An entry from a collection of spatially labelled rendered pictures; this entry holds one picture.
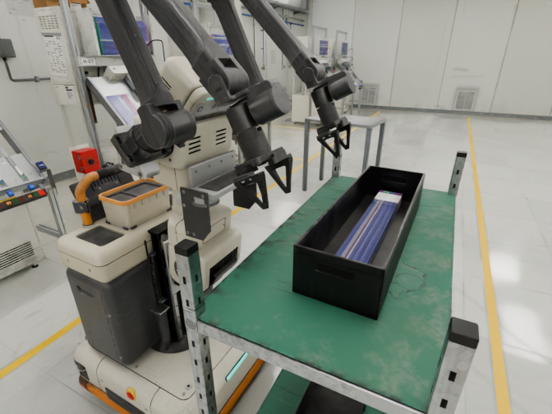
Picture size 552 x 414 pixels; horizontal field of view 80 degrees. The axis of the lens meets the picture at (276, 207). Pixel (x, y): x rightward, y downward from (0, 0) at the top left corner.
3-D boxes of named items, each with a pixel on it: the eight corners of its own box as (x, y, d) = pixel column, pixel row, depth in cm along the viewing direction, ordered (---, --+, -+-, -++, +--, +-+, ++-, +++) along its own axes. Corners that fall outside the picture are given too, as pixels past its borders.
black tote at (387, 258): (365, 196, 114) (369, 164, 109) (419, 206, 106) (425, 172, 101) (292, 292, 68) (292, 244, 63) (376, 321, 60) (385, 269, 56)
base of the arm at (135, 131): (147, 129, 89) (108, 137, 80) (163, 112, 84) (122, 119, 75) (165, 156, 90) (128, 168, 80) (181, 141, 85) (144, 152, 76)
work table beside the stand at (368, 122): (361, 204, 338) (370, 125, 305) (301, 190, 374) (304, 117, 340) (376, 190, 372) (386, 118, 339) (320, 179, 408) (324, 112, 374)
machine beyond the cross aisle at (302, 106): (346, 121, 756) (354, 27, 677) (334, 128, 689) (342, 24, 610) (291, 117, 812) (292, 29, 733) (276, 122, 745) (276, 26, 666)
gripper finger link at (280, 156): (305, 186, 73) (289, 145, 72) (290, 196, 68) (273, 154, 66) (281, 193, 77) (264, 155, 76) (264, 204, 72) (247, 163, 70)
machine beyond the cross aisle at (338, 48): (361, 112, 873) (370, 31, 794) (353, 117, 806) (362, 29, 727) (313, 109, 929) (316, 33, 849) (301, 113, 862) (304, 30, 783)
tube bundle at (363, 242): (379, 199, 108) (379, 190, 107) (401, 203, 105) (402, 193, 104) (321, 285, 68) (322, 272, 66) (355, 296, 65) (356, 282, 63)
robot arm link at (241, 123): (234, 107, 70) (217, 110, 65) (259, 93, 66) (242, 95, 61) (247, 137, 71) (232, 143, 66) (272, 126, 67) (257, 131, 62)
